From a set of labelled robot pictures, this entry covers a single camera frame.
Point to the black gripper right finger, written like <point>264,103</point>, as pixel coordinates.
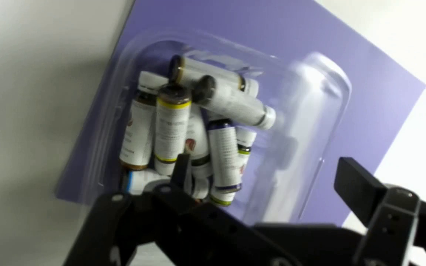
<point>385,222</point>

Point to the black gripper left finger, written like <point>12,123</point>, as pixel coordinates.
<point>140,231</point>

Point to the clear plastic container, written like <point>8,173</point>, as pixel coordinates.
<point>311,128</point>

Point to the white vial blue band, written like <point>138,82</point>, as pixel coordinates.
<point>144,181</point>

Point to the white vial lime band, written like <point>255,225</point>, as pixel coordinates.
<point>223,199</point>

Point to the white vial yellow band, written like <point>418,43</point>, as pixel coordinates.
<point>172,131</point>

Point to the white vial black band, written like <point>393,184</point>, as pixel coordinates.
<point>199,141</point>

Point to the white vial navy band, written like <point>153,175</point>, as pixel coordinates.
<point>224,156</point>

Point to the clear plastic container base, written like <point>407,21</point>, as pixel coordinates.
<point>110,98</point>

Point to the white vial green band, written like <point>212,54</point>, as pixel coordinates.
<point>246,139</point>

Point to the white vial black cap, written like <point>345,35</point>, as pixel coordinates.
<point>237,104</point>

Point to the white vial olive band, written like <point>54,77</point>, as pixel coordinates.
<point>199,71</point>

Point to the purple paper mat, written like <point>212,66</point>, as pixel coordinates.
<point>252,24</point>

